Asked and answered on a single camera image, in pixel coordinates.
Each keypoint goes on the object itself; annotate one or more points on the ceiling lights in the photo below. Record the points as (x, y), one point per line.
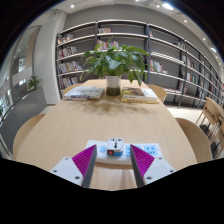
(167, 6)

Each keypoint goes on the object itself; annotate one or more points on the grey shelf unit with books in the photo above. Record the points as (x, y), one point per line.
(120, 35)

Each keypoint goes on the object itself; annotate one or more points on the small green background plant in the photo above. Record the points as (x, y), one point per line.
(34, 82)

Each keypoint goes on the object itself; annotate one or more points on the white book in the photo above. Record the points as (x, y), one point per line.
(84, 92)

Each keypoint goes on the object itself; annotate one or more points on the yellow book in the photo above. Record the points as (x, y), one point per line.
(138, 94)

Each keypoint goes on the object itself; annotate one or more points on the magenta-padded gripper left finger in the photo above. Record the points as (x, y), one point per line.
(71, 170)

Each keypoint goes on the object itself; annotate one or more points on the green potted plant, white pot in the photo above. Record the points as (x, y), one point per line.
(113, 63)

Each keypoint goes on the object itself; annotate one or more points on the slatted wooden chairs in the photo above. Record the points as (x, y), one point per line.
(210, 113)

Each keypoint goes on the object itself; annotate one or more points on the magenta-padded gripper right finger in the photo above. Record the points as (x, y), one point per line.
(155, 168)

